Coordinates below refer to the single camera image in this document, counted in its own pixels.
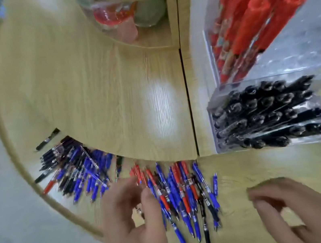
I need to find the pale green jelly cup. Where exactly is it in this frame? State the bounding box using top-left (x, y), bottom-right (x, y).
top-left (131, 0), bottom-right (171, 30)

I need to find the clear tiered pen holder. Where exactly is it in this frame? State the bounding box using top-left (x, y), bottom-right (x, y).
top-left (180, 0), bottom-right (321, 163)

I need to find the pile of blue black pens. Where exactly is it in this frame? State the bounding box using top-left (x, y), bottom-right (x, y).
top-left (26, 118), bottom-right (130, 212)

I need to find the person's left hand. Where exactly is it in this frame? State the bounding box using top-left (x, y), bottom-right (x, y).
top-left (92, 172), bottom-right (169, 243)

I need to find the cluster of red pens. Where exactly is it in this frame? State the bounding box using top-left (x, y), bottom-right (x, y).
top-left (202, 0), bottom-right (321, 86)

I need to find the person's right hand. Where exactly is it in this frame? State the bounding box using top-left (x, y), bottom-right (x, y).
top-left (245, 170), bottom-right (321, 243)

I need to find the red lid pink jelly cup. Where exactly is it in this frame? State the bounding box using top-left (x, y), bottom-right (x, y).
top-left (91, 0), bottom-right (143, 48)

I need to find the cluster of black pens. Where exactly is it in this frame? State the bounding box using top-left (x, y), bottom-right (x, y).
top-left (207, 71), bottom-right (321, 158)

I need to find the wooden round tier stand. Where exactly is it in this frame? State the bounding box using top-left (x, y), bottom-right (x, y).
top-left (74, 0), bottom-right (187, 64)

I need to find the pile of red blue pens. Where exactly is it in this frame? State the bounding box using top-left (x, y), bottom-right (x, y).
top-left (127, 151), bottom-right (229, 243)

